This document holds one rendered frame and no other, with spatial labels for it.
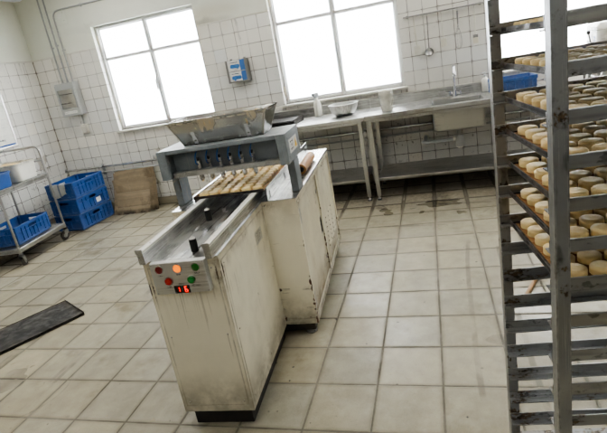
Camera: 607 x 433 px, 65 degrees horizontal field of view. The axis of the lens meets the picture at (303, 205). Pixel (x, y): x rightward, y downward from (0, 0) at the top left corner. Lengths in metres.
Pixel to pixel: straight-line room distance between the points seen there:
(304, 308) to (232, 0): 4.03
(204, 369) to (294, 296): 0.74
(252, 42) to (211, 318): 4.20
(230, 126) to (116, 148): 4.42
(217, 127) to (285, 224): 0.63
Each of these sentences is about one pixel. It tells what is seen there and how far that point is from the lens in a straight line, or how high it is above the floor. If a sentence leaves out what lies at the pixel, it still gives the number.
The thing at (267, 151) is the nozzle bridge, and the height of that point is 1.09.
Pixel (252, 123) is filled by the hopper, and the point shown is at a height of 1.25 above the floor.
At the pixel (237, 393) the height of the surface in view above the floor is 0.18.
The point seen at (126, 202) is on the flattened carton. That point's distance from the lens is 6.69.
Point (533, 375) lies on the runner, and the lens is 1.82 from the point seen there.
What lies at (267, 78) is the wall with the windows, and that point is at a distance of 5.78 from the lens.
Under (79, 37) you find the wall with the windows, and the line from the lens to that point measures 6.93.
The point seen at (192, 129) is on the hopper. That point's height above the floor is 1.27.
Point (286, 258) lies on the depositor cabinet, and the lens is 2.64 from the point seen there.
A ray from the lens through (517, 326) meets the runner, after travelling 1.71.
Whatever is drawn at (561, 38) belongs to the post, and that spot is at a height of 1.47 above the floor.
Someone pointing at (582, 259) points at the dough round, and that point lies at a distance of 1.29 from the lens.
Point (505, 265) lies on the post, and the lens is 1.60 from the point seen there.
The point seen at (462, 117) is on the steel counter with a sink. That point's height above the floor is 0.73.
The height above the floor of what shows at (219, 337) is 0.47.
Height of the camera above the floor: 1.51
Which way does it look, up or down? 17 degrees down
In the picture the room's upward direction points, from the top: 10 degrees counter-clockwise
